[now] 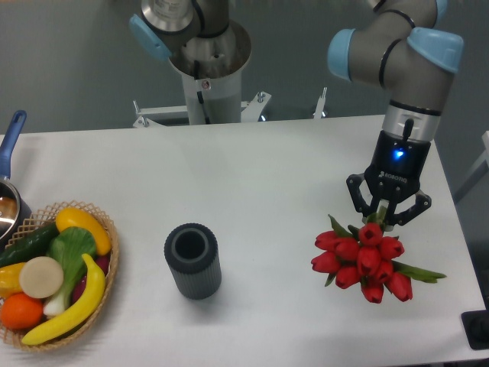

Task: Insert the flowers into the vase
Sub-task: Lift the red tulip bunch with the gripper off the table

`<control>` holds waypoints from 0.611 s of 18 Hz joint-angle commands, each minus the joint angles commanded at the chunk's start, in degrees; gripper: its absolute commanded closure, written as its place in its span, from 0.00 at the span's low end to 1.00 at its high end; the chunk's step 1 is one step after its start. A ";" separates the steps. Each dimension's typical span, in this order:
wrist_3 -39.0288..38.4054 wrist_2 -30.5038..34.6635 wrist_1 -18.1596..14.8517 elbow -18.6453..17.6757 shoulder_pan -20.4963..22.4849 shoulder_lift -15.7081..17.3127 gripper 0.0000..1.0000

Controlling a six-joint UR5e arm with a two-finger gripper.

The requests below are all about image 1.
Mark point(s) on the yellow banana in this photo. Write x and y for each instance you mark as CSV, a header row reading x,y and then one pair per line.
x,y
77,313

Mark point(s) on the green bok choy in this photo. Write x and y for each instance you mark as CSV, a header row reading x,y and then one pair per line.
x,y
67,249

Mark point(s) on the dark grey ribbed vase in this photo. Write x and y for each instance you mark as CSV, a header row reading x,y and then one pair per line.
x,y
192,254

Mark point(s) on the woven wicker basket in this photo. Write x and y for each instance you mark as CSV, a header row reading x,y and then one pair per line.
x,y
42,218

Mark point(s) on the yellow pepper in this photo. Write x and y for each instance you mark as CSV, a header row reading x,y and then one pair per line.
x,y
9,279

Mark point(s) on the green cucumber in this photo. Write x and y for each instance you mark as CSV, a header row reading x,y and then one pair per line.
x,y
35,244

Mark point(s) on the orange fruit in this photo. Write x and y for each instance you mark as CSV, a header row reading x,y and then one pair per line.
x,y
20,312

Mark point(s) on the white frame at right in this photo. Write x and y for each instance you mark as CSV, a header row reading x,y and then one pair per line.
x,y
474,174

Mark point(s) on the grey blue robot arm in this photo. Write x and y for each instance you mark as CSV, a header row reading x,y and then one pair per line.
x,y
401,51

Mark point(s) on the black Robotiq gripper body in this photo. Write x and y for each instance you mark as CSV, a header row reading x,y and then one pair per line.
x,y
396,167

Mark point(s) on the red tulip bouquet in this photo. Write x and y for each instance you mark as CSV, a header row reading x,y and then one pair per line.
x,y
368,257

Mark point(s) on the blue handled saucepan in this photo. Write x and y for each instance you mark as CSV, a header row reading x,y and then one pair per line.
x,y
13,209

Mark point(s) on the black device at edge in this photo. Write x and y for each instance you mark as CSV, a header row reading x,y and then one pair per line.
x,y
475,324

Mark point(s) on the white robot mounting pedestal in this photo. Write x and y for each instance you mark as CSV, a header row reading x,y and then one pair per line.
x,y
210,65

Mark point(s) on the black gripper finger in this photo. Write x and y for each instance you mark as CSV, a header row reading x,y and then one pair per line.
x,y
369,211
421,204

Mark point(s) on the purple red vegetable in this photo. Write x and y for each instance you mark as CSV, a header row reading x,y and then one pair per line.
x,y
103,262

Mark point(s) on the beige round slice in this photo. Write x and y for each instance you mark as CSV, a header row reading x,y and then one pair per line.
x,y
41,277

